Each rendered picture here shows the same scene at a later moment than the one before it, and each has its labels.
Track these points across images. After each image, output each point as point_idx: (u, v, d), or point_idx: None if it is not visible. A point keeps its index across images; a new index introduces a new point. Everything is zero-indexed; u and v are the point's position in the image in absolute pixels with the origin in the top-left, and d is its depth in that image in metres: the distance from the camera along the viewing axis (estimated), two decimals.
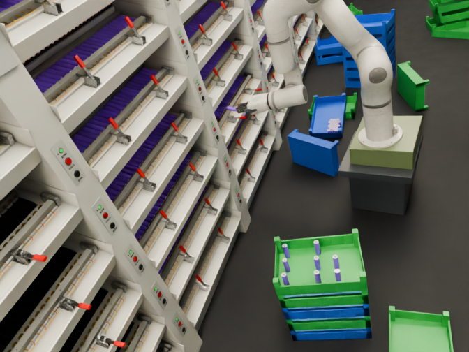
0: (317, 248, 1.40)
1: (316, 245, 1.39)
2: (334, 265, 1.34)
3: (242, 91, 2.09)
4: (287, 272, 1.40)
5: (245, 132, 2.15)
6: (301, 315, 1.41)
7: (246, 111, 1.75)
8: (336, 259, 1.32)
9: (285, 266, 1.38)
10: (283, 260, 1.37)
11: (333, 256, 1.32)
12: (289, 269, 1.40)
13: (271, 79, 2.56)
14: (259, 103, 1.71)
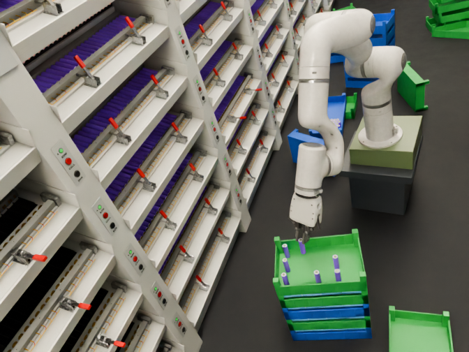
0: None
1: (216, 119, 1.90)
2: (334, 265, 1.34)
3: (242, 91, 2.09)
4: (287, 272, 1.40)
5: (245, 132, 2.15)
6: (301, 315, 1.41)
7: None
8: (336, 259, 1.32)
9: (285, 266, 1.38)
10: (283, 260, 1.37)
11: (333, 256, 1.32)
12: (289, 269, 1.40)
13: (271, 79, 2.56)
14: None
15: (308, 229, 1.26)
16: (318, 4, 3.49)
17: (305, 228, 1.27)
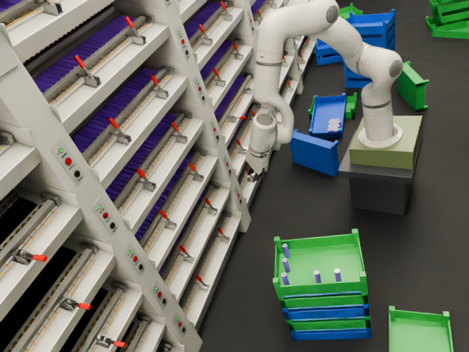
0: None
1: (216, 119, 1.90)
2: None
3: (242, 91, 2.09)
4: (287, 272, 1.40)
5: (245, 132, 2.15)
6: (301, 315, 1.41)
7: None
8: None
9: (285, 266, 1.38)
10: (283, 260, 1.37)
11: None
12: (289, 269, 1.40)
13: None
14: None
15: (256, 174, 1.59)
16: None
17: (255, 172, 1.59)
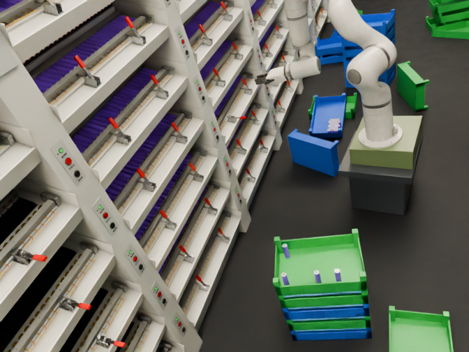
0: None
1: None
2: None
3: (239, 90, 2.09)
4: None
5: (245, 132, 2.15)
6: (301, 315, 1.41)
7: None
8: None
9: None
10: None
11: None
12: None
13: None
14: None
15: (264, 78, 1.95)
16: (318, 4, 3.49)
17: (264, 77, 1.96)
